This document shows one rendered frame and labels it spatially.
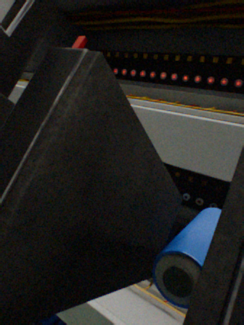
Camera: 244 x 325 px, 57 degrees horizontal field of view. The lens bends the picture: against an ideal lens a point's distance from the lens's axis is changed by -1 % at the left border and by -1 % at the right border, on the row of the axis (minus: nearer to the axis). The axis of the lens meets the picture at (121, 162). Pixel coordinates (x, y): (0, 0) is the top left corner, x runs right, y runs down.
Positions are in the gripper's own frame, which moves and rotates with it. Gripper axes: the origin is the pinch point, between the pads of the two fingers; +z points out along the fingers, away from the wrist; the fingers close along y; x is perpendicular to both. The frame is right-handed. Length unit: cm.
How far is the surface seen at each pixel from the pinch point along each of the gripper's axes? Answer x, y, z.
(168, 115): -9.4, 6.3, 12.0
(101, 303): 8.2, 7.0, 16.6
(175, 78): -24.3, 13.7, 26.0
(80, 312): 10.0, 8.8, 16.9
